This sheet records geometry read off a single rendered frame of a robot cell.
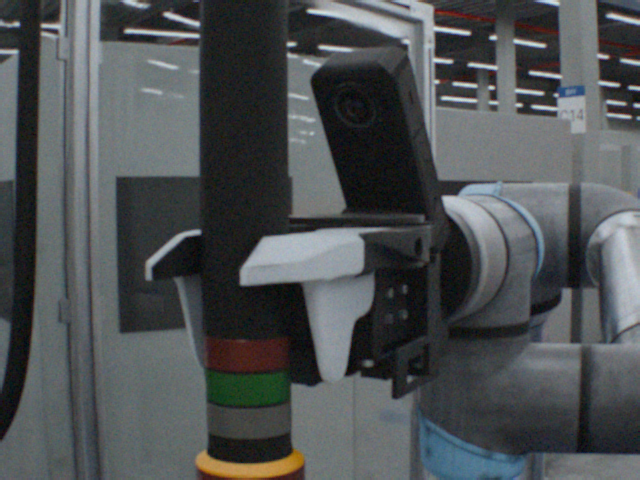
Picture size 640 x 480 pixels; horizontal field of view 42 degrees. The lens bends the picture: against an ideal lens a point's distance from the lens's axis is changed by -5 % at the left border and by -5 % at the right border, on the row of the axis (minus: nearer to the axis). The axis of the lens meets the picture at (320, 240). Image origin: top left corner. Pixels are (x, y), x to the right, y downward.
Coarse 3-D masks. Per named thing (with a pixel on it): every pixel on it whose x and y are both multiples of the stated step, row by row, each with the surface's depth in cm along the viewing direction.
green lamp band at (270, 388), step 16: (208, 384) 32; (224, 384) 32; (240, 384) 32; (256, 384) 32; (272, 384) 32; (288, 384) 33; (224, 400) 32; (240, 400) 32; (256, 400) 32; (272, 400) 32
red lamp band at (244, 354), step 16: (288, 336) 33; (208, 352) 32; (224, 352) 32; (240, 352) 32; (256, 352) 32; (272, 352) 32; (288, 352) 33; (224, 368) 32; (240, 368) 32; (256, 368) 32; (272, 368) 32
